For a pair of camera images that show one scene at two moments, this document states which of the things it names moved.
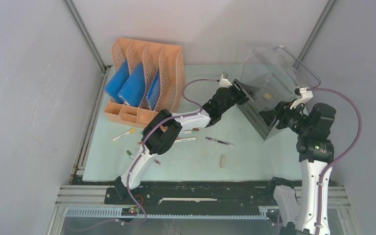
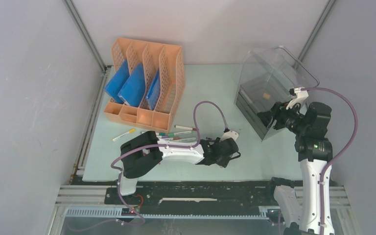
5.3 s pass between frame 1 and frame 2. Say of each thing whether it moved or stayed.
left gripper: moved
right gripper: stayed
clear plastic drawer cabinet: stayed
